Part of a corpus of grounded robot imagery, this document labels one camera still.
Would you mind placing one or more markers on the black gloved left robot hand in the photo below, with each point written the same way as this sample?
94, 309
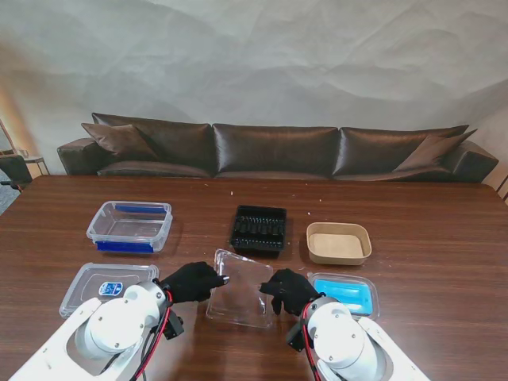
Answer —
190, 283

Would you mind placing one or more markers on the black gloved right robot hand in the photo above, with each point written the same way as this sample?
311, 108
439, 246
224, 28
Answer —
289, 289

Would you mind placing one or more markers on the thin clear plastic tray lid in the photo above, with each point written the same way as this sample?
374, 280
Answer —
242, 293

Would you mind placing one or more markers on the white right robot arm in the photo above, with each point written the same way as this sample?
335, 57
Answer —
341, 337

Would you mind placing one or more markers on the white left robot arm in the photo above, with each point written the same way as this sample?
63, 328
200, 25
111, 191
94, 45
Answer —
115, 325

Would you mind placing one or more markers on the kraft paper food container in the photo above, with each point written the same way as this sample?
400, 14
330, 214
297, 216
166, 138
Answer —
337, 244

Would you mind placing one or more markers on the clear container with blue clips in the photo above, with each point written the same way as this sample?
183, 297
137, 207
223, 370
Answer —
127, 228

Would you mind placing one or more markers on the clear lid with blue insert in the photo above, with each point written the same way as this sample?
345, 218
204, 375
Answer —
345, 291

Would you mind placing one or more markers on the black ribbed plastic tray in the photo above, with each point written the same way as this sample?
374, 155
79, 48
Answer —
258, 232

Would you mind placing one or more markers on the clear lid with blue label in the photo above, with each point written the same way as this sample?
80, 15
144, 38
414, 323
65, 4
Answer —
95, 282

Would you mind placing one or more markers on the dark brown leather sofa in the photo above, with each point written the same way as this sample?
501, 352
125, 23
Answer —
274, 151

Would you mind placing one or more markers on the brown leather cushion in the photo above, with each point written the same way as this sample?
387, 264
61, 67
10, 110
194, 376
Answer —
115, 141
432, 152

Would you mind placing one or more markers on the small side table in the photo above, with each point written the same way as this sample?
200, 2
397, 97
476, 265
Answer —
35, 160

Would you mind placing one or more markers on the black office chair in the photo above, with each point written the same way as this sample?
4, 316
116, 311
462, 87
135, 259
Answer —
16, 170

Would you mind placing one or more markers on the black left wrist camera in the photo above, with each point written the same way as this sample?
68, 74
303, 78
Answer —
172, 325

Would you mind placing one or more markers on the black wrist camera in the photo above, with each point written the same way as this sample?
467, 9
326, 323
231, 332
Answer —
297, 337
172, 325

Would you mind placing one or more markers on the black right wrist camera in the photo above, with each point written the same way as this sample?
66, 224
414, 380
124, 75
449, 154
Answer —
297, 337

